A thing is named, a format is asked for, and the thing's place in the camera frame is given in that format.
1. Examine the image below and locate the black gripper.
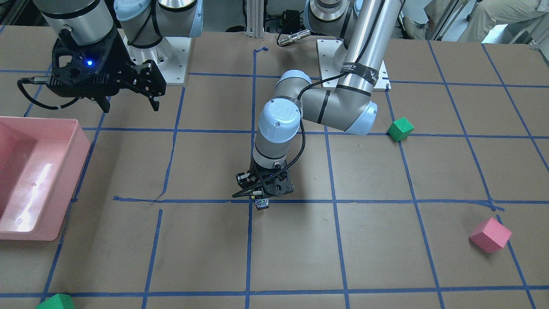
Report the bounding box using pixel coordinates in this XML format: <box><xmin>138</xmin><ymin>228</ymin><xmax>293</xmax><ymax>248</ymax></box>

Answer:
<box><xmin>232</xmin><ymin>161</ymin><xmax>295</xmax><ymax>198</ymax></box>

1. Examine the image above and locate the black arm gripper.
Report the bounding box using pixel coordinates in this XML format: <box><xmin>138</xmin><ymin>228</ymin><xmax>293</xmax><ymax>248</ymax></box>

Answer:
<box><xmin>47</xmin><ymin>30</ymin><xmax>161</xmax><ymax>113</ymax></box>

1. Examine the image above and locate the yellow push button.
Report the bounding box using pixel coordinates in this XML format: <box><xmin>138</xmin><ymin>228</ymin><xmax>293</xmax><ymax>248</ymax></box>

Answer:
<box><xmin>254</xmin><ymin>198</ymin><xmax>269</xmax><ymax>211</ymax></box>

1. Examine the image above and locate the pink plastic bin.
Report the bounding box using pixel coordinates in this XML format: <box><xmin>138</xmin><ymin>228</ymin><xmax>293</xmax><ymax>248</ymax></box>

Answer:
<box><xmin>0</xmin><ymin>117</ymin><xmax>90</xmax><ymax>241</ymax></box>

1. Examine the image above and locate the green cube centre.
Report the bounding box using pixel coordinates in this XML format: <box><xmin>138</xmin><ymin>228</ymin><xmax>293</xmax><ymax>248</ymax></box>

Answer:
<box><xmin>387</xmin><ymin>117</ymin><xmax>414</xmax><ymax>142</ymax></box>

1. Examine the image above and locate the green cube far corner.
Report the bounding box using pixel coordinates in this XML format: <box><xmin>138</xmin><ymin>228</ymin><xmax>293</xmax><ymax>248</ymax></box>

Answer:
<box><xmin>36</xmin><ymin>294</ymin><xmax>76</xmax><ymax>309</ymax></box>

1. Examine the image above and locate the pink cube tilted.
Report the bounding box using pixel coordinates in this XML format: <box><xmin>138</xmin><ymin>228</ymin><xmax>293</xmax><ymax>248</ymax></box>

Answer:
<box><xmin>469</xmin><ymin>218</ymin><xmax>512</xmax><ymax>254</ymax></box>

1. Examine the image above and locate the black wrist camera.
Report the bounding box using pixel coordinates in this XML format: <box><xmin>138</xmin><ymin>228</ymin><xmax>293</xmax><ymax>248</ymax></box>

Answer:
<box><xmin>235</xmin><ymin>172</ymin><xmax>258</xmax><ymax>190</ymax></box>
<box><xmin>132</xmin><ymin>59</ymin><xmax>167</xmax><ymax>97</ymax></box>

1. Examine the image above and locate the aluminium frame post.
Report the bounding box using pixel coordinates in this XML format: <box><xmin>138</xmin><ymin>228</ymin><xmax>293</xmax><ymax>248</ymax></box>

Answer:
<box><xmin>243</xmin><ymin>0</ymin><xmax>266</xmax><ymax>40</ymax></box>

